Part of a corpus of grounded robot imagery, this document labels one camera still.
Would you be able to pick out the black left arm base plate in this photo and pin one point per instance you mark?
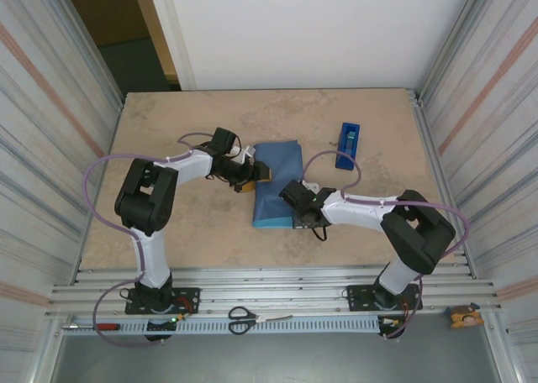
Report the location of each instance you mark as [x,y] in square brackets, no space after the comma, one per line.
[189,301]

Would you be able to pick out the brown wooden door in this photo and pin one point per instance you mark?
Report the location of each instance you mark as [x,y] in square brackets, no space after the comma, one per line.
[105,9]

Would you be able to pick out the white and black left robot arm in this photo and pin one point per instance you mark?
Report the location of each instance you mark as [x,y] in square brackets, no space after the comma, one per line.
[189,169]

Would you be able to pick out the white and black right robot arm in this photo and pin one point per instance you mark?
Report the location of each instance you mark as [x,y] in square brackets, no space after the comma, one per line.
[361,211]

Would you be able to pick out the small black electronics module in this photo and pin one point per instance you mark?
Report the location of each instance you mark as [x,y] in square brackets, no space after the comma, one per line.
[161,325]
[388,322]

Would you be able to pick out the white door frame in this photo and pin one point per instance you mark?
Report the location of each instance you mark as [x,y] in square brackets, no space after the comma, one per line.
[172,30]

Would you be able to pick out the blue tape dispenser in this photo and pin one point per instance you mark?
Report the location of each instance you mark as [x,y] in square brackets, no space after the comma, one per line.
[346,156]

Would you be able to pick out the small wooden toy figure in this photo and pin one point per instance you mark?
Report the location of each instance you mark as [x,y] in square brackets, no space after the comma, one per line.
[464,318]

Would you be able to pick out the blue wrapping paper sheet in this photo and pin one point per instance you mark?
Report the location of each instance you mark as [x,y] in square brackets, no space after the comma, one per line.
[277,169]

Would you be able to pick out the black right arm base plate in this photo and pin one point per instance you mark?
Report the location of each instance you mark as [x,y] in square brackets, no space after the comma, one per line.
[357,299]

